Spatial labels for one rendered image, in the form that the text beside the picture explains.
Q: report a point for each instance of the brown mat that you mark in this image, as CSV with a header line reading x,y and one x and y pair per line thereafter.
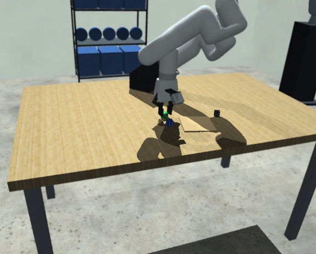
x,y
196,124

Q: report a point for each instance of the green die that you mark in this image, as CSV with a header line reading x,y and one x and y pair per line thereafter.
x,y
165,115

